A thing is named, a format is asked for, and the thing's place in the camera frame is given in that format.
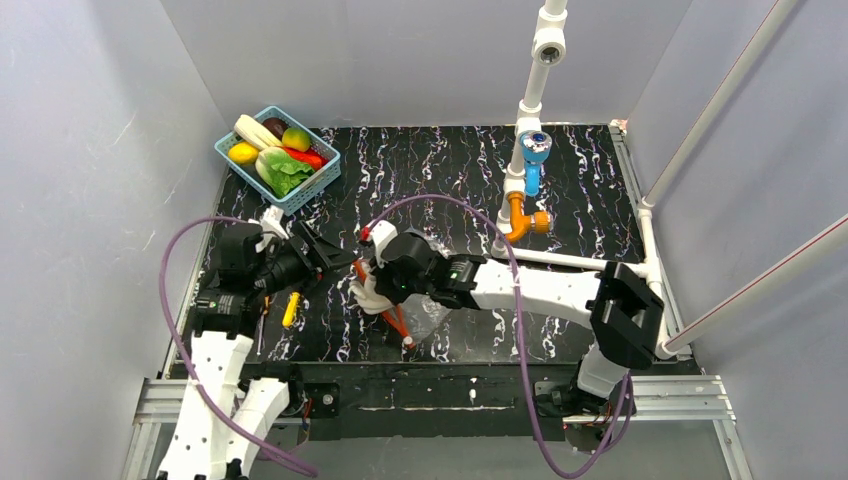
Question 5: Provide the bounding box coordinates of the clear zip bag orange zipper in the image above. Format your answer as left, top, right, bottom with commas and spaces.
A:
353, 259, 450, 350

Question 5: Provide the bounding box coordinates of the white toy dumpling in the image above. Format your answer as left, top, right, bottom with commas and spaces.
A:
349, 273, 394, 315

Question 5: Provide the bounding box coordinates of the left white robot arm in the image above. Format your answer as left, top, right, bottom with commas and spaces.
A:
156, 218, 355, 479

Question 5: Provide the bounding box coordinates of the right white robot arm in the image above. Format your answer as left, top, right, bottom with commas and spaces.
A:
350, 229, 664, 398

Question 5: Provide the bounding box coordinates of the green lettuce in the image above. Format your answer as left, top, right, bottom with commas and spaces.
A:
254, 147, 315, 198

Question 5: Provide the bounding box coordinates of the red chili pepper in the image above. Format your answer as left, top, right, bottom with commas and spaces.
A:
283, 147, 327, 171

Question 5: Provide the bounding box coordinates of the yellow lemon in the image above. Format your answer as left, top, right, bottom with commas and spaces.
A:
227, 141, 260, 165

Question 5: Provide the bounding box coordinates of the green yellow mango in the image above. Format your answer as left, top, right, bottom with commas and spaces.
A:
281, 127, 312, 152

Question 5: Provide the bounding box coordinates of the dark purple fruit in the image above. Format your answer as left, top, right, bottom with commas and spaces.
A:
262, 117, 289, 140

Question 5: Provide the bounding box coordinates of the orange pipe fitting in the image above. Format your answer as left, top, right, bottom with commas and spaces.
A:
505, 191, 554, 244

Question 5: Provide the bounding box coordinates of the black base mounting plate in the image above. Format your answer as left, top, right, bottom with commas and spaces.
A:
238, 360, 664, 442

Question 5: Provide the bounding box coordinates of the white bun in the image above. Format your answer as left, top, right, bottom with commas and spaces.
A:
233, 115, 283, 151

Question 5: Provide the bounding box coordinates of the blue pipe fitting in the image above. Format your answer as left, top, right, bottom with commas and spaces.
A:
519, 130, 552, 197

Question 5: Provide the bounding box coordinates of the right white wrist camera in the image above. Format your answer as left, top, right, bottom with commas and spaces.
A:
360, 220, 398, 267

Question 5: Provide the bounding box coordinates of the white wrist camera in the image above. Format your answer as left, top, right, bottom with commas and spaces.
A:
360, 220, 398, 267
258, 206, 290, 241

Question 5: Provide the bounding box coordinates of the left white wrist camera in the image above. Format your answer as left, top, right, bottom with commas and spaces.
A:
258, 206, 290, 241

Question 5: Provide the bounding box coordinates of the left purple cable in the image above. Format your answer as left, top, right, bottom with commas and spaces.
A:
158, 215, 319, 480

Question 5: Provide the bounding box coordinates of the purple cable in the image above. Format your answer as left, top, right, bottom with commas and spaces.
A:
158, 215, 319, 480
360, 193, 634, 480

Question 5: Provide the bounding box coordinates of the white pvc pipe frame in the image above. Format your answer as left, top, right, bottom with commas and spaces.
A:
490, 0, 848, 362

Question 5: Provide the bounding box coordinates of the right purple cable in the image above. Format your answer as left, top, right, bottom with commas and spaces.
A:
360, 193, 634, 480

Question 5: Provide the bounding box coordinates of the aluminium rail frame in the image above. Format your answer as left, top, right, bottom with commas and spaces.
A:
120, 375, 752, 479

